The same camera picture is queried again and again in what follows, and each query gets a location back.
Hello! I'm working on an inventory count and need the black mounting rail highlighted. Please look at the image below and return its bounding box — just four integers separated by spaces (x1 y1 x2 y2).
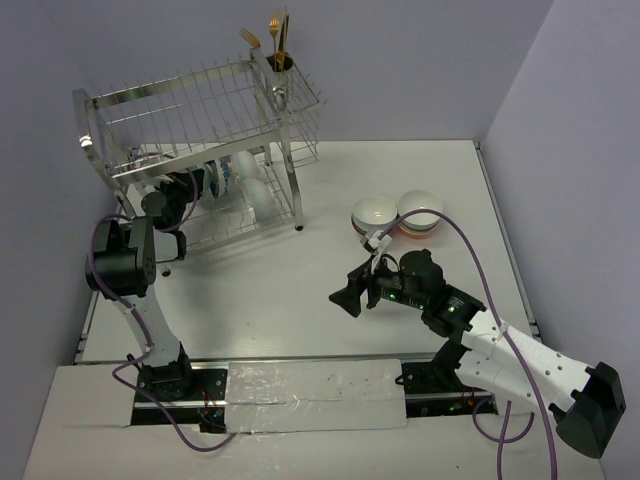
131 358 496 434

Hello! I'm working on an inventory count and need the gold knife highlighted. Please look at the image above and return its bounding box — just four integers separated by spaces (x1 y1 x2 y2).
276 14 289 71

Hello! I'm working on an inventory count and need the perforated steel cutlery holder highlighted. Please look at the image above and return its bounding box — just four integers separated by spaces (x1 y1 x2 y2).
252 49 295 113

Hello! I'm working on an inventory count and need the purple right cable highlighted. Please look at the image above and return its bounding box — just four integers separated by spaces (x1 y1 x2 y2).
379 209 560 480

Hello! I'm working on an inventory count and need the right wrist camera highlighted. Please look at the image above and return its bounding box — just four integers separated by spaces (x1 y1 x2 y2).
361 230 392 273

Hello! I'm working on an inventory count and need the white bowl dark band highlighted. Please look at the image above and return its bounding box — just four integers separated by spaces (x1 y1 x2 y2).
231 150 261 180

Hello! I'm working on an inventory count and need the gold fork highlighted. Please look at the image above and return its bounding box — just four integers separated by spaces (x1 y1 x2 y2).
268 9 281 68

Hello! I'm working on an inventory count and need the blue floral bowl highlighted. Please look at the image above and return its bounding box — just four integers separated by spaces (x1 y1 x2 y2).
214 159 234 198

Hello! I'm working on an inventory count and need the stainless steel dish rack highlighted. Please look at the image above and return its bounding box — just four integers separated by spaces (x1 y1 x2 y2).
72 48 323 273

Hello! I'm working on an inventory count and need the taped white cover sheet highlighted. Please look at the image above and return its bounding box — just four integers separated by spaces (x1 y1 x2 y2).
225 359 407 434

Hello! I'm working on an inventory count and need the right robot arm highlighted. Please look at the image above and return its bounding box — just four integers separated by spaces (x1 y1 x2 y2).
329 249 626 459

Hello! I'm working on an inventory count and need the white bowl front stack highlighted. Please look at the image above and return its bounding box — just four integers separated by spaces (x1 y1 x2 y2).
242 178 277 222

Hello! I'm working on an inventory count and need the white bowl brown pattern stack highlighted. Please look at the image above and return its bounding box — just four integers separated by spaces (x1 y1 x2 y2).
351 195 398 235

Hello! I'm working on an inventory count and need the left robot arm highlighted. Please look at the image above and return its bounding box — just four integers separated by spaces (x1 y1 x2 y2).
85 170 206 401

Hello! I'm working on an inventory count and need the white bowl orange stack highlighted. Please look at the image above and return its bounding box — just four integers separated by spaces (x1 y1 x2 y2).
397 189 443 238

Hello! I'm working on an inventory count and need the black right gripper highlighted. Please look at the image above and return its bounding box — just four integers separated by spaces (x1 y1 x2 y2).
328 251 427 317

